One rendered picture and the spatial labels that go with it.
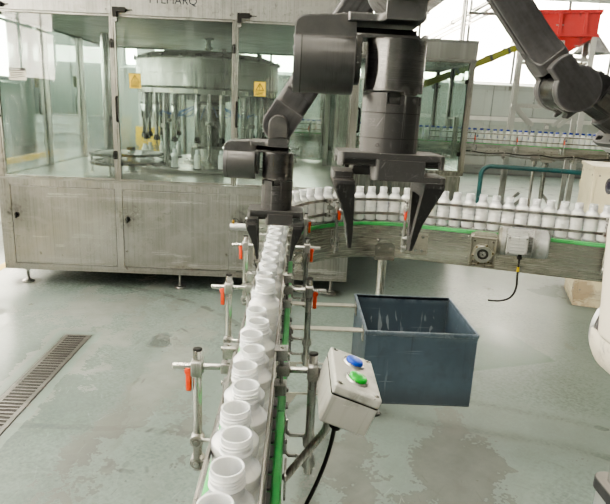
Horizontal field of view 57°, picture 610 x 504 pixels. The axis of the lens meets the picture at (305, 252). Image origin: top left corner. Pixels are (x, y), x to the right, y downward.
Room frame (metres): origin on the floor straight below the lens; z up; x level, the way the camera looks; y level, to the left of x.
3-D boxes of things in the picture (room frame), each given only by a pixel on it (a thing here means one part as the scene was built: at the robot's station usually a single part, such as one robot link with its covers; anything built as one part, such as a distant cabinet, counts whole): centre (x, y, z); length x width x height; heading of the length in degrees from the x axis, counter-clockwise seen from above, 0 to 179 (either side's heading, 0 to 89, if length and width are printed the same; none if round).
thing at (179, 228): (5.72, 1.07, 1.18); 2.88 x 2.73 x 2.35; 91
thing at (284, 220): (1.03, 0.04, 1.29); 0.07 x 0.07 x 0.09; 1
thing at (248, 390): (0.68, 0.07, 1.08); 0.06 x 0.06 x 0.17
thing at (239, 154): (1.03, 0.10, 1.46); 0.12 x 0.09 x 0.12; 90
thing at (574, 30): (7.53, -3.04, 1.40); 0.92 x 0.72 x 2.80; 73
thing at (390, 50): (0.56, -0.07, 1.57); 0.07 x 0.06 x 0.07; 91
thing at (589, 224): (2.52, -1.30, 1.08); 0.06 x 0.06 x 0.17
